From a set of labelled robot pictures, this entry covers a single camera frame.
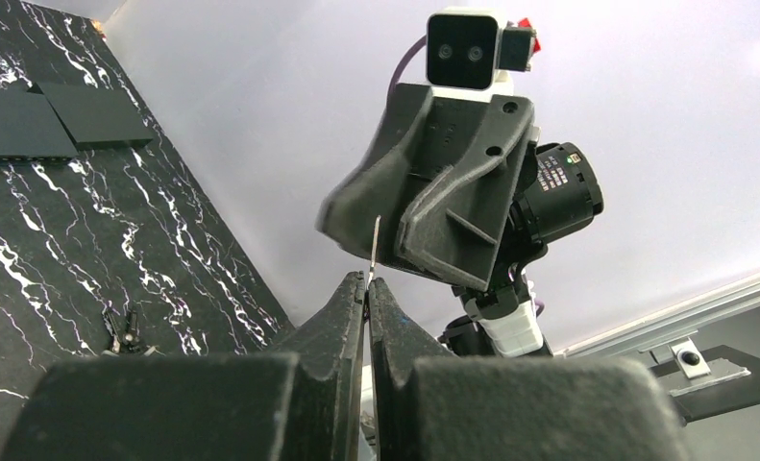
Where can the black flat box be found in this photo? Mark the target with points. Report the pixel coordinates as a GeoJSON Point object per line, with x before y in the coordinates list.
{"type": "Point", "coordinates": [53, 122]}

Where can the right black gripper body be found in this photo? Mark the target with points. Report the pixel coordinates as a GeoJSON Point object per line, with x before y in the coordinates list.
{"type": "Point", "coordinates": [557, 193]}

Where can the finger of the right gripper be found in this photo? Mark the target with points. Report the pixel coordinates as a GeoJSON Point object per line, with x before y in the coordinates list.
{"type": "Point", "coordinates": [453, 227]}
{"type": "Point", "coordinates": [347, 215]}

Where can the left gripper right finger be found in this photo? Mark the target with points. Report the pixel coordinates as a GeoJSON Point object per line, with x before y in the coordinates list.
{"type": "Point", "coordinates": [433, 405]}

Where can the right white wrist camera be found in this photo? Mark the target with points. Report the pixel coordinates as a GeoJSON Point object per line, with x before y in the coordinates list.
{"type": "Point", "coordinates": [471, 53]}

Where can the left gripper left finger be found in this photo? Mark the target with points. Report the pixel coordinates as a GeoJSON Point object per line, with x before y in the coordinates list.
{"type": "Point", "coordinates": [297, 400]}

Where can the black handled pruning shears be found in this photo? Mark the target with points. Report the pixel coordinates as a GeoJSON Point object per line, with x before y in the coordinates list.
{"type": "Point", "coordinates": [124, 333]}

